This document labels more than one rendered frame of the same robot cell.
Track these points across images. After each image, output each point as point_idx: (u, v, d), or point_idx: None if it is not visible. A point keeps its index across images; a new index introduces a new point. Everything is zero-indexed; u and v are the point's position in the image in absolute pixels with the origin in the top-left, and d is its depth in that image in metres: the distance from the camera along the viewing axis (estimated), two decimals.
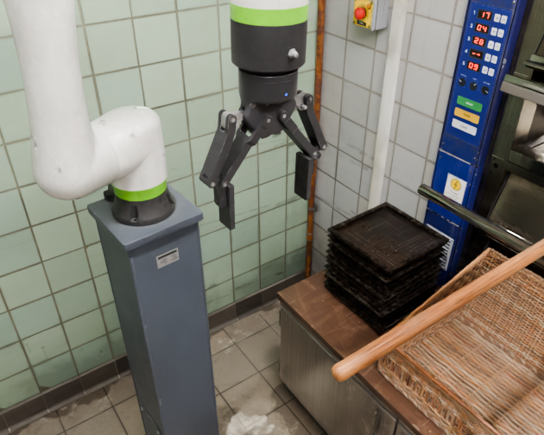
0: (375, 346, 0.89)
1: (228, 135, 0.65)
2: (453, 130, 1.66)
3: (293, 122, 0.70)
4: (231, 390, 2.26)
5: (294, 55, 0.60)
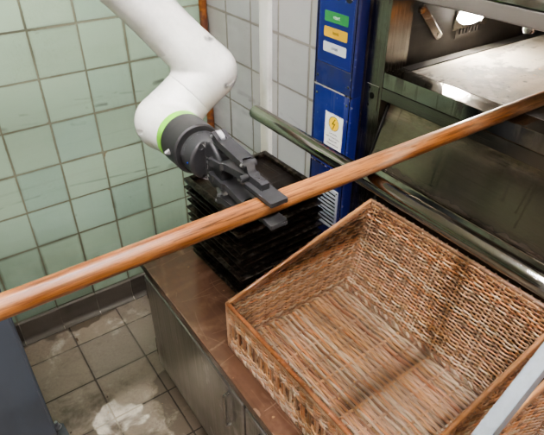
0: (47, 279, 0.61)
1: (222, 203, 0.87)
2: (325, 56, 1.38)
3: (215, 162, 0.82)
4: (109, 375, 1.97)
5: (165, 154, 0.90)
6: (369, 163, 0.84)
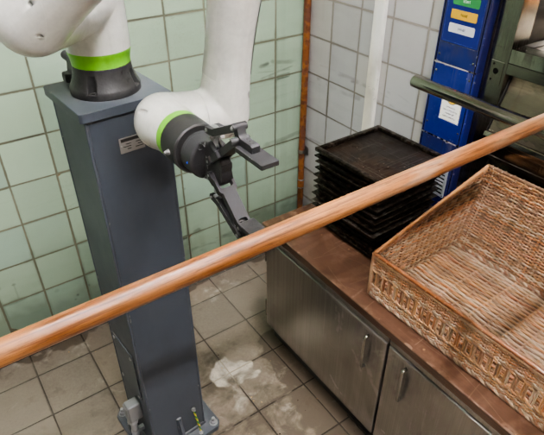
0: (66, 315, 0.58)
1: (217, 205, 0.89)
2: (450, 36, 1.54)
3: (211, 154, 0.82)
4: (216, 337, 2.13)
5: (165, 154, 0.89)
6: (395, 183, 0.81)
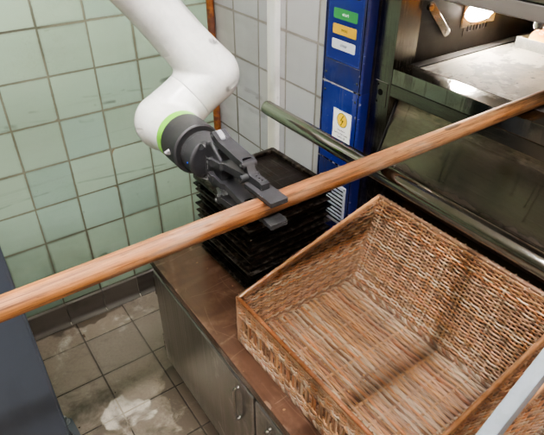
0: None
1: (222, 203, 0.87)
2: (334, 53, 1.39)
3: (215, 162, 0.82)
4: (117, 371, 1.98)
5: (165, 154, 0.90)
6: (135, 253, 0.65)
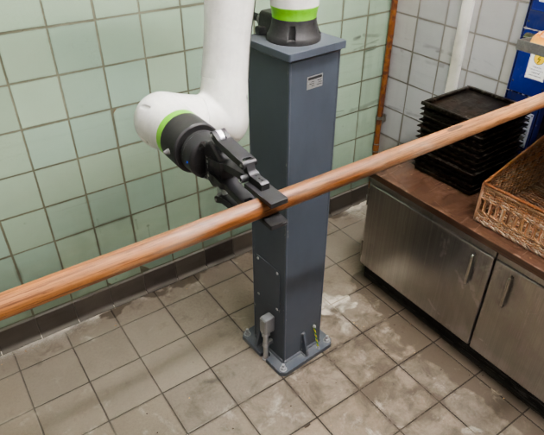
0: None
1: (222, 203, 0.87)
2: (540, 6, 1.84)
3: (215, 162, 0.82)
4: None
5: (165, 154, 0.89)
6: (140, 250, 0.65)
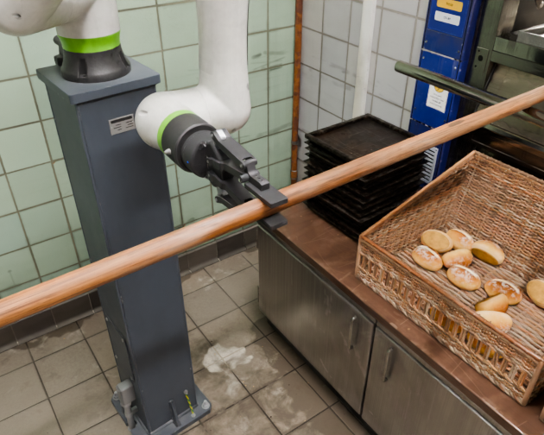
0: None
1: (222, 203, 0.87)
2: (436, 25, 1.57)
3: (215, 162, 0.82)
4: (209, 324, 2.17)
5: (165, 154, 0.90)
6: (142, 253, 0.66)
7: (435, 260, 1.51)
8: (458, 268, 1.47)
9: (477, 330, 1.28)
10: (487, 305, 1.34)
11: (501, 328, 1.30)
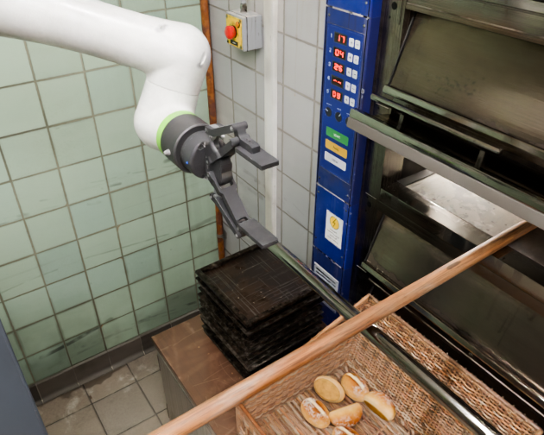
0: None
1: (217, 205, 0.89)
2: (326, 164, 1.49)
3: (212, 154, 0.82)
4: None
5: (165, 154, 0.89)
6: (192, 421, 0.79)
7: (321, 419, 1.43)
8: (341, 432, 1.39)
9: None
10: None
11: None
